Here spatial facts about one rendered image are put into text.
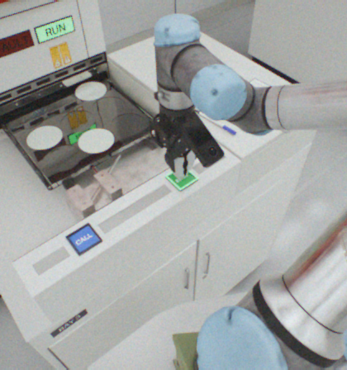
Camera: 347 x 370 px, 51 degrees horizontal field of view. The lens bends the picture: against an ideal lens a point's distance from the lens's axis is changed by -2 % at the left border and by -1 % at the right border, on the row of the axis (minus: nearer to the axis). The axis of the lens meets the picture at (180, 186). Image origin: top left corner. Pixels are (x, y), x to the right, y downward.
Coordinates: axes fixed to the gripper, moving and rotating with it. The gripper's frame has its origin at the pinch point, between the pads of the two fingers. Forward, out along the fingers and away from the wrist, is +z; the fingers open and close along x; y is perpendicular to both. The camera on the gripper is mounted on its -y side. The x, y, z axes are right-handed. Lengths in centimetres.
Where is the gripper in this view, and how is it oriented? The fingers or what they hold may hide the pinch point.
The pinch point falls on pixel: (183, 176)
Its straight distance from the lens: 83.5
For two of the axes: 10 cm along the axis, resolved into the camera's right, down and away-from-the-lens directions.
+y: -6.4, -5.9, 4.9
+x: -7.7, 4.9, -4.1
